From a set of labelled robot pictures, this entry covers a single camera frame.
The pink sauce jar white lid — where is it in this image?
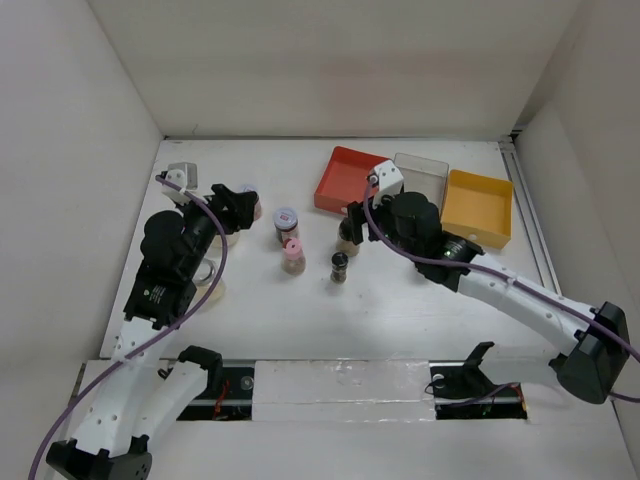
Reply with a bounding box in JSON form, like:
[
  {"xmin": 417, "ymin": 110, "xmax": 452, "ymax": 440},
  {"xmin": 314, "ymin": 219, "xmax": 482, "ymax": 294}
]
[{"xmin": 238, "ymin": 182, "xmax": 263, "ymax": 224}]

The red orange plastic bin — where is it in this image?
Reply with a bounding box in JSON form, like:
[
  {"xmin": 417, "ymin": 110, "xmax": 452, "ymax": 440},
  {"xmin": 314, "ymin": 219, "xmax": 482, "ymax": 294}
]
[{"xmin": 313, "ymin": 146, "xmax": 387, "ymax": 216}]

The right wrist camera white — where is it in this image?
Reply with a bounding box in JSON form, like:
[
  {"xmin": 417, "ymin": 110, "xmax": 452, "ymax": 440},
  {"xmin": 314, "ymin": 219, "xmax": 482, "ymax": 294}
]
[{"xmin": 368, "ymin": 159, "xmax": 404, "ymax": 207}]

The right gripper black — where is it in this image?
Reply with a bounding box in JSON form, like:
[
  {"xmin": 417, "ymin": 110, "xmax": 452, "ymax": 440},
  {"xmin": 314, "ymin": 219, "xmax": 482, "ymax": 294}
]
[{"xmin": 345, "ymin": 190, "xmax": 421, "ymax": 262}]

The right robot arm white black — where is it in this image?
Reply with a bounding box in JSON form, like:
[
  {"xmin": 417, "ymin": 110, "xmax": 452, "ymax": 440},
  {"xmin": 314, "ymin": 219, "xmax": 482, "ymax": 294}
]
[{"xmin": 346, "ymin": 192, "xmax": 639, "ymax": 404}]

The yellow plastic bin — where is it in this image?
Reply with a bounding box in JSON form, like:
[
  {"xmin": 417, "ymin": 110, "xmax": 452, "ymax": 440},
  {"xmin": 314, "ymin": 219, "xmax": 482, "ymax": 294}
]
[{"xmin": 441, "ymin": 170, "xmax": 513, "ymax": 250}]

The aluminium rail right side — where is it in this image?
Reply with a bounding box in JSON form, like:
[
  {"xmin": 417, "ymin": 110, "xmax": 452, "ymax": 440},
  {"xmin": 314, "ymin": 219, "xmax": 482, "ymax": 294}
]
[{"xmin": 498, "ymin": 135, "xmax": 562, "ymax": 294}]

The glass jar under left gripper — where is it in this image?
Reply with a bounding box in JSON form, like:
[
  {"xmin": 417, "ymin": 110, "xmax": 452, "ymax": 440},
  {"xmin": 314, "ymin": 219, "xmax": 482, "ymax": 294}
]
[{"xmin": 208, "ymin": 227, "xmax": 240, "ymax": 250}]

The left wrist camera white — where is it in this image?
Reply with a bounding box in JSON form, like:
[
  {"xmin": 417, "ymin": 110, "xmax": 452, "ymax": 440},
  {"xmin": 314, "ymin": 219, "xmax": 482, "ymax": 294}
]
[{"xmin": 159, "ymin": 162, "xmax": 198, "ymax": 197}]

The white-powder bottle black pump cap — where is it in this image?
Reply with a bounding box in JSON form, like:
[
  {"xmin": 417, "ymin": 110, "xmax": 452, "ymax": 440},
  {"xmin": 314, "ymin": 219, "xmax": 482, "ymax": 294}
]
[{"xmin": 336, "ymin": 218, "xmax": 362, "ymax": 257}]

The pink cap spice bottle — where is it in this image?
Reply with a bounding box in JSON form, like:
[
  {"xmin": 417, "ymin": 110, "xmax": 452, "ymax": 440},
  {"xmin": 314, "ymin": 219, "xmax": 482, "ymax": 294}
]
[{"xmin": 281, "ymin": 238, "xmax": 306, "ymax": 275}]

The clear plastic bin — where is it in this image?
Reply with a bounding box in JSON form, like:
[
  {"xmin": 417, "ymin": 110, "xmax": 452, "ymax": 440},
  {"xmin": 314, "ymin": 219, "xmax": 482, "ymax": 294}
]
[{"xmin": 394, "ymin": 153, "xmax": 449, "ymax": 209}]

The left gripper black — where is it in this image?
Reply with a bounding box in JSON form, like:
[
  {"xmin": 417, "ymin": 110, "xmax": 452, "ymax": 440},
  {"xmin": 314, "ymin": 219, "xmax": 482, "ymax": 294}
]
[{"xmin": 174, "ymin": 183, "xmax": 254, "ymax": 277}]

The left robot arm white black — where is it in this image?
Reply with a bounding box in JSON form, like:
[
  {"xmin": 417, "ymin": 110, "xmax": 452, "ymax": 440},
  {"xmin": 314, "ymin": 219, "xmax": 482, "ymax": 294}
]
[{"xmin": 46, "ymin": 181, "xmax": 258, "ymax": 479}]

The large glass jar metal lid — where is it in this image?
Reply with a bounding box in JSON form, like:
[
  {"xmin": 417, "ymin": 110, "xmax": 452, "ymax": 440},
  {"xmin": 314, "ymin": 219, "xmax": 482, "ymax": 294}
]
[{"xmin": 192, "ymin": 258, "xmax": 226, "ymax": 309}]

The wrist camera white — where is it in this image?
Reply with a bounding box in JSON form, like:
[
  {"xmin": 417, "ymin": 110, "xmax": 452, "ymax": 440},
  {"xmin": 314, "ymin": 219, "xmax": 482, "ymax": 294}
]
[
  {"xmin": 368, "ymin": 159, "xmax": 404, "ymax": 207},
  {"xmin": 159, "ymin": 162, "xmax": 198, "ymax": 197}
]

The dark sauce jar white lid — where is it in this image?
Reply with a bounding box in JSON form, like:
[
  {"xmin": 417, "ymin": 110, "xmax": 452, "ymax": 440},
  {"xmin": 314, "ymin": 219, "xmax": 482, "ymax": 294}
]
[{"xmin": 273, "ymin": 207, "xmax": 299, "ymax": 245}]

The small black pepper grinder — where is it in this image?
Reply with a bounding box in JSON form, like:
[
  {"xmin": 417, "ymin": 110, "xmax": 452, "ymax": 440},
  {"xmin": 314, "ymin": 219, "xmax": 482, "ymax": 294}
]
[{"xmin": 330, "ymin": 252, "xmax": 349, "ymax": 284}]

